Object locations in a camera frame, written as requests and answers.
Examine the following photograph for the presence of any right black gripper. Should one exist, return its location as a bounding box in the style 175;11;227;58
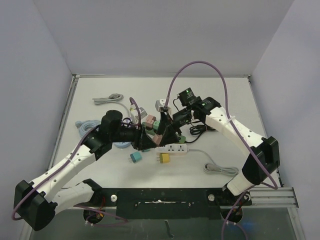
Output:
156;106;192;146

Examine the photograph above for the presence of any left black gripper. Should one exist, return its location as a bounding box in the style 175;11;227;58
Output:
110;119;156;150

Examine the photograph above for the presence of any pink plug adapter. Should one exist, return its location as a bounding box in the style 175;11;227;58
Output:
145;114;157;129
152;134;163;146

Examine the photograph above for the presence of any green plug adapter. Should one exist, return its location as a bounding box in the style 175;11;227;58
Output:
153;120;160;131

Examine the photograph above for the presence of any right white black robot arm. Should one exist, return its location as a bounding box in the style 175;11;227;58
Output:
152;88;280;205

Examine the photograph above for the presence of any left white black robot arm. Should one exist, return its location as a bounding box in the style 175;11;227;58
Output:
11;110;161;231

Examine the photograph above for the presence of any teal plug adapter upper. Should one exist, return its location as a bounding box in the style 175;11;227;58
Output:
141;149;151;153

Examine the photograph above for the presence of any teal plug adapter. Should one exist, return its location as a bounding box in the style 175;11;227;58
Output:
141;149;151;153
128;151;142;163

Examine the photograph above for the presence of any teal plug adapter lower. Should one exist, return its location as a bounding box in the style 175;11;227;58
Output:
128;151;142;163

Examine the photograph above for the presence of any yellow plug adapter lower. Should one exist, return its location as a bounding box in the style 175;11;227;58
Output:
156;153;171;164

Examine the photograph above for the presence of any green power strip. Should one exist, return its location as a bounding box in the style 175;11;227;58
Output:
142;120;186;144

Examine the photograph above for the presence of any white power strip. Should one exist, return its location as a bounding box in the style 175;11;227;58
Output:
155;143;188;155

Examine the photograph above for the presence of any round blue power strip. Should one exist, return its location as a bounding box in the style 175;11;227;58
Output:
113;142;131;149

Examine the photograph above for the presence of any purple power strip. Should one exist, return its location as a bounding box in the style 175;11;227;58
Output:
121;117;132;128

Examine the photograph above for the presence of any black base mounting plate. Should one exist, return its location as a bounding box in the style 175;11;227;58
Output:
84;188;252;220

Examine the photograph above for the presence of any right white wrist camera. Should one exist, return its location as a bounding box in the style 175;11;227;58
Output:
155;99;172;114

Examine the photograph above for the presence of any black power cord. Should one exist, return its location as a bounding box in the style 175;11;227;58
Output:
186;119;217;143

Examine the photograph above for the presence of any grey cord of purple strip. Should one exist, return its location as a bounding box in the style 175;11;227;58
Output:
92;93;131;118

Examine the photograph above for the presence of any light blue coiled cord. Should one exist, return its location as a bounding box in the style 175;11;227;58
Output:
75;119;101;138

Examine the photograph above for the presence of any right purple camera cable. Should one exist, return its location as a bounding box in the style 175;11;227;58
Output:
163;60;279;240

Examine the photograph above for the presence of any purple camera cable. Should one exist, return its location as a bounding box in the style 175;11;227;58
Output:
11;97;141;221
163;60;279;240

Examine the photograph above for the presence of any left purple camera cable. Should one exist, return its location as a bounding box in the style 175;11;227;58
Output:
11;97;141;221

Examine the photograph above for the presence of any aluminium rail frame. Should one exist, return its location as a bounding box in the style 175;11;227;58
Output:
44;73;300;208

